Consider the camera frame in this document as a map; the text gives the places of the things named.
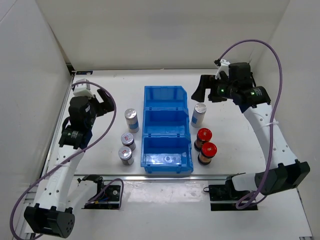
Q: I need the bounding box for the red-lid sauce jar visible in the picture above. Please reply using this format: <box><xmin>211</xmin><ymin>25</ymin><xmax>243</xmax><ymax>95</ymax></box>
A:
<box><xmin>198</xmin><ymin>142</ymin><xmax>218</xmax><ymax>165</ymax></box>
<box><xmin>194</xmin><ymin>127</ymin><xmax>212</xmax><ymax>152</ymax></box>

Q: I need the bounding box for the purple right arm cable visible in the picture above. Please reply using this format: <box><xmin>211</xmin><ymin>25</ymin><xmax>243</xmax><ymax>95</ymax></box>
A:
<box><xmin>216</xmin><ymin>39</ymin><xmax>284</xmax><ymax>210</ymax></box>

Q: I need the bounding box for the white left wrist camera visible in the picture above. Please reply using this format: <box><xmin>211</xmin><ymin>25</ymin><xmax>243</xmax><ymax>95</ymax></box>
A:
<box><xmin>73</xmin><ymin>78</ymin><xmax>94</xmax><ymax>99</ymax></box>

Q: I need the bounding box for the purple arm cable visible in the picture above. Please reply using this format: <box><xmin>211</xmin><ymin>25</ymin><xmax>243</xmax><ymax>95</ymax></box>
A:
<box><xmin>216</xmin><ymin>39</ymin><xmax>284</xmax><ymax>210</ymax></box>
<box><xmin>11</xmin><ymin>81</ymin><xmax>125</xmax><ymax>238</ymax></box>

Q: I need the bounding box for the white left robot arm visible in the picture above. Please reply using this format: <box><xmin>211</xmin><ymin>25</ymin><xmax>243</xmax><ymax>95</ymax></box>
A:
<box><xmin>24</xmin><ymin>88</ymin><xmax>116</xmax><ymax>238</ymax></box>

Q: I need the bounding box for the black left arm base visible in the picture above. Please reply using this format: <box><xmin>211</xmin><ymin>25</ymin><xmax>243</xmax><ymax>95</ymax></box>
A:
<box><xmin>77</xmin><ymin>174</ymin><xmax>124</xmax><ymax>210</ymax></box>

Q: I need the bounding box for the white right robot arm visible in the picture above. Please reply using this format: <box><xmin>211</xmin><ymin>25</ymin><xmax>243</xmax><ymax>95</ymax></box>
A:
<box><xmin>191</xmin><ymin>62</ymin><xmax>310</xmax><ymax>200</ymax></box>

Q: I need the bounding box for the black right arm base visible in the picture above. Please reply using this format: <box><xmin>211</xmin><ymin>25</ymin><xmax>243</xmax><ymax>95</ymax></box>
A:
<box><xmin>203</xmin><ymin>177</ymin><xmax>258</xmax><ymax>212</ymax></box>

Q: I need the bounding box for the dark spice jar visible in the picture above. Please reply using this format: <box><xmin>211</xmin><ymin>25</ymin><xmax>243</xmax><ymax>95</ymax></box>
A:
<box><xmin>120</xmin><ymin>132</ymin><xmax>136</xmax><ymax>151</ymax></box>
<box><xmin>118</xmin><ymin>146</ymin><xmax>134</xmax><ymax>166</ymax></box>

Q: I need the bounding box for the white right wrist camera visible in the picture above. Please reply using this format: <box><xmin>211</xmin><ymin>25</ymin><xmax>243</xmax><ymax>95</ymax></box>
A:
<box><xmin>214</xmin><ymin>59</ymin><xmax>230</xmax><ymax>80</ymax></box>

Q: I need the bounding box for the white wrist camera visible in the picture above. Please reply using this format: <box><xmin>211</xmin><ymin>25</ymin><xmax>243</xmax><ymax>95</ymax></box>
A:
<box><xmin>214</xmin><ymin>59</ymin><xmax>230</xmax><ymax>80</ymax></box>
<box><xmin>73</xmin><ymin>78</ymin><xmax>94</xmax><ymax>99</ymax></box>

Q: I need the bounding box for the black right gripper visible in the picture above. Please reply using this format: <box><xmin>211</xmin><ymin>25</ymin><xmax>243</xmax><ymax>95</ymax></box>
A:
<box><xmin>191</xmin><ymin>75</ymin><xmax>237</xmax><ymax>103</ymax></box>

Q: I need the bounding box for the dark spice jar lower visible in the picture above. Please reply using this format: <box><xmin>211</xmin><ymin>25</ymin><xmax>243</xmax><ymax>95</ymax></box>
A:
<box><xmin>118</xmin><ymin>146</ymin><xmax>134</xmax><ymax>166</ymax></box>

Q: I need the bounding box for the blue three-compartment plastic bin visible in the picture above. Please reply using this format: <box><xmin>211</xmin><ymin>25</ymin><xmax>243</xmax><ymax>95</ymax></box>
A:
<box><xmin>140</xmin><ymin>86</ymin><xmax>194</xmax><ymax>174</ymax></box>

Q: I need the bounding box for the silver-lid white bottle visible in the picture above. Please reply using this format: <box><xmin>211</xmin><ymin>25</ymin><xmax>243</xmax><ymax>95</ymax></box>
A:
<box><xmin>191</xmin><ymin>103</ymin><xmax>207</xmax><ymax>128</ymax></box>
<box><xmin>124</xmin><ymin>108</ymin><xmax>140</xmax><ymax>133</ymax></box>

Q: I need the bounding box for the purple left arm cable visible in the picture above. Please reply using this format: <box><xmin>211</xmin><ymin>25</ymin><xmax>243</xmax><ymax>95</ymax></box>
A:
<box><xmin>11</xmin><ymin>81</ymin><xmax>125</xmax><ymax>238</ymax></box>

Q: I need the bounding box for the dark spice jar upper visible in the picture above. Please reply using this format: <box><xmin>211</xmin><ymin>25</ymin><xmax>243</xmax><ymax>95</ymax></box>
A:
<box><xmin>120</xmin><ymin>132</ymin><xmax>136</xmax><ymax>151</ymax></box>

